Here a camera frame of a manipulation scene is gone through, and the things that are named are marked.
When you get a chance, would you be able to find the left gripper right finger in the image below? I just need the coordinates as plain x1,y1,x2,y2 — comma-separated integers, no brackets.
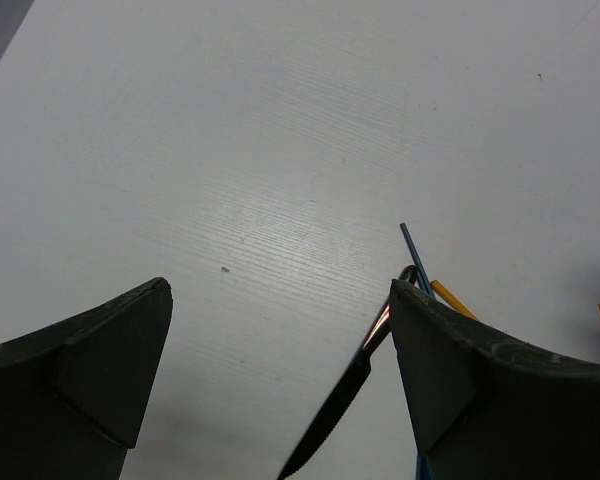
389,280,600,479

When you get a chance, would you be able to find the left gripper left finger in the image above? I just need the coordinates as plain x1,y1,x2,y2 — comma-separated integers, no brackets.
0,278,173,479

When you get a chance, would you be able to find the orange chopstick horizontal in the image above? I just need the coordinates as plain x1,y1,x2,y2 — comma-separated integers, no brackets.
431,280,478,320

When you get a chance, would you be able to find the black handle silver knife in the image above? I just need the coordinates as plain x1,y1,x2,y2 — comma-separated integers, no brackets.
276,265,419,480

